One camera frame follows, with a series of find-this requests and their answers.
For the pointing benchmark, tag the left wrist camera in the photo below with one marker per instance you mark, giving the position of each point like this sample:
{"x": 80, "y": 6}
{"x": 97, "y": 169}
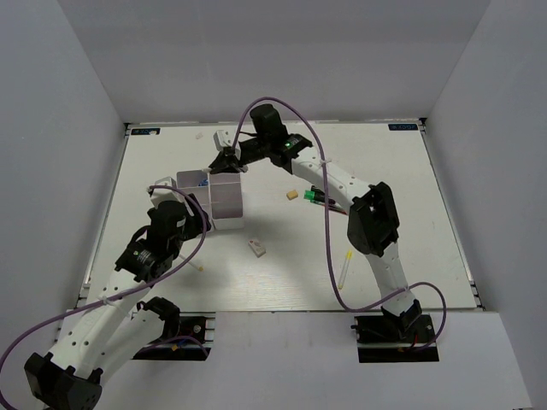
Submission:
{"x": 164, "y": 190}

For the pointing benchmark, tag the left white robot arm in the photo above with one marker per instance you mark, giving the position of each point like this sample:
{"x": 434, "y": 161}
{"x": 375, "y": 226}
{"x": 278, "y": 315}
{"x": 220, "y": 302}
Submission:
{"x": 122, "y": 321}

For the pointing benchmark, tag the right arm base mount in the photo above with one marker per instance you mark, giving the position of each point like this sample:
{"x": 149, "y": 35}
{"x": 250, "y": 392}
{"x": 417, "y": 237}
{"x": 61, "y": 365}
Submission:
{"x": 380, "y": 343}

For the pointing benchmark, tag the green highlighter marker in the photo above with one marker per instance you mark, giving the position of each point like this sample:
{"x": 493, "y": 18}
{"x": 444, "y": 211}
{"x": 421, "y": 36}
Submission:
{"x": 316, "y": 196}

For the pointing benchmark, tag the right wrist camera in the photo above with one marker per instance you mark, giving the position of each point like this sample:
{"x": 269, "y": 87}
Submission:
{"x": 222, "y": 140}

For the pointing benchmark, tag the left blue table label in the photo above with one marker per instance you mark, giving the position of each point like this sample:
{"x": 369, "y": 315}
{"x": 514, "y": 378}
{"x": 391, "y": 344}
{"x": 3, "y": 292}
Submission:
{"x": 145, "y": 131}

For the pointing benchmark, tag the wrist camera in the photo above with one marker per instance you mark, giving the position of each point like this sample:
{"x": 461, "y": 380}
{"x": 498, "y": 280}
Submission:
{"x": 164, "y": 190}
{"x": 222, "y": 140}

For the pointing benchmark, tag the yellow-capped white pen left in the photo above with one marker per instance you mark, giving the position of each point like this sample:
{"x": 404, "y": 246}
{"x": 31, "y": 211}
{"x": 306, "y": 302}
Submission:
{"x": 192, "y": 263}

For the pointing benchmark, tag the pink highlighter marker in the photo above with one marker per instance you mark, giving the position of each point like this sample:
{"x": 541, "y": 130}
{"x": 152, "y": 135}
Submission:
{"x": 317, "y": 190}

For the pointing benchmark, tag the right white organizer box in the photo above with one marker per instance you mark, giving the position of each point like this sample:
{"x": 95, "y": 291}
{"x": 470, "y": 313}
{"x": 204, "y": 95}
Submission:
{"x": 226, "y": 201}

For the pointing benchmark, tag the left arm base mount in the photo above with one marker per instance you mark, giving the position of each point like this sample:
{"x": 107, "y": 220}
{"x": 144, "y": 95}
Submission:
{"x": 183, "y": 338}

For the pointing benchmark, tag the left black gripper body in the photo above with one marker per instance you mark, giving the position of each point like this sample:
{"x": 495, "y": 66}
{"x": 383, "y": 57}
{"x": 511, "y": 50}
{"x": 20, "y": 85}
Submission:
{"x": 194, "y": 225}

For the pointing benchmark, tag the red gel pen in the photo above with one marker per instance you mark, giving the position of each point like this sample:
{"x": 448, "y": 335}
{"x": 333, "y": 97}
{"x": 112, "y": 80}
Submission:
{"x": 332, "y": 208}

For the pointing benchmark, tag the blue table label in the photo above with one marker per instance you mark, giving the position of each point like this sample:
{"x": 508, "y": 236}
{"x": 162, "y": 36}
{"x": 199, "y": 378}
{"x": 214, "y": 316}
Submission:
{"x": 145, "y": 131}
{"x": 402, "y": 127}

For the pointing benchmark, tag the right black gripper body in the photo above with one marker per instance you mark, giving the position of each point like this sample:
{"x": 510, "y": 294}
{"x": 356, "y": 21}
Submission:
{"x": 254, "y": 150}

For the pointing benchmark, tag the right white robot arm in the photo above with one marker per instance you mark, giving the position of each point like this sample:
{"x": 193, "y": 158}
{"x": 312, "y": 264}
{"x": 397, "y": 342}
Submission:
{"x": 372, "y": 213}

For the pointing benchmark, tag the right blue table label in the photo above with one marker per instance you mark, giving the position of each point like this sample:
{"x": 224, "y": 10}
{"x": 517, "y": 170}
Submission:
{"x": 402, "y": 127}

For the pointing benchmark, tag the white pen yellow cap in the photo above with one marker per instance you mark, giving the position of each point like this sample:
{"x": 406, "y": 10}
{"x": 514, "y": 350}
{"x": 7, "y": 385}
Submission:
{"x": 344, "y": 270}

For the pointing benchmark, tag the white staple box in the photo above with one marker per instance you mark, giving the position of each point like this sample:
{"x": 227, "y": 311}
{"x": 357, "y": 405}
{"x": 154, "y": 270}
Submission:
{"x": 257, "y": 247}

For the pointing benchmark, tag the tan eraser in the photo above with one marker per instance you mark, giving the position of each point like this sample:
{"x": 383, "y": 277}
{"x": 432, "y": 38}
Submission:
{"x": 292, "y": 194}

